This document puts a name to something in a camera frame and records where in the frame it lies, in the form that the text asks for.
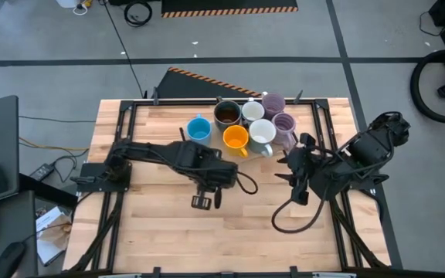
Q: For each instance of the purple ribbed mug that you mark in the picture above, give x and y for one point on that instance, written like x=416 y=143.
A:
x=283 y=124

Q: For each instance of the teal mug white interior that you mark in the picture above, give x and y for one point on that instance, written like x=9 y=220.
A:
x=262 y=133

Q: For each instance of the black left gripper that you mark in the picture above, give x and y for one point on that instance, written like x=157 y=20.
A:
x=222 y=175

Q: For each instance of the yellow orange mug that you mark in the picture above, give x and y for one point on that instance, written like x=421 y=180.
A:
x=236 y=137

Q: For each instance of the white paper notebook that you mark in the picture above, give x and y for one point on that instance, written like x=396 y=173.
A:
x=50 y=224

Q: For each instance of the dark green speckled mug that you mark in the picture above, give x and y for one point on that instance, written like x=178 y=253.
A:
x=227 y=115

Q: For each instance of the black low desk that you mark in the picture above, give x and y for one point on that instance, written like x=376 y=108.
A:
x=14 y=224

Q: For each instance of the white patterned mug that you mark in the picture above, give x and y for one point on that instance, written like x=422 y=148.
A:
x=252 y=112

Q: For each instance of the light blue mug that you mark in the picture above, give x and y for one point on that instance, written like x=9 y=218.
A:
x=199 y=131

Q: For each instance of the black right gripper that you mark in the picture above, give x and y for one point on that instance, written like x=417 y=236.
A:
x=315 y=170

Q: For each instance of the black computer mouse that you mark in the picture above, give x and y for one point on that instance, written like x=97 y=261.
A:
x=10 y=258

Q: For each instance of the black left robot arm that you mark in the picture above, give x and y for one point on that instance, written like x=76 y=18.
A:
x=157 y=152

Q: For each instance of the black hazard striped floor mat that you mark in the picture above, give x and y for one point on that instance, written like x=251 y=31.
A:
x=191 y=87
x=226 y=4

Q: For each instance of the black power adapter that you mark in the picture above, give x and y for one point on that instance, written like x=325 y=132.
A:
x=41 y=171

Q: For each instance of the light green ribbed mug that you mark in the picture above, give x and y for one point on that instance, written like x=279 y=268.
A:
x=273 y=104

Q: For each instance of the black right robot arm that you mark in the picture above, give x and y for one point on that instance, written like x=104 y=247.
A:
x=365 y=148

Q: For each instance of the white container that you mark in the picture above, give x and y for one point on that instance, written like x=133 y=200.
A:
x=68 y=3

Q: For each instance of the black aluminium table frame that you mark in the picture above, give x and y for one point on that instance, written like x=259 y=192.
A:
x=184 y=102

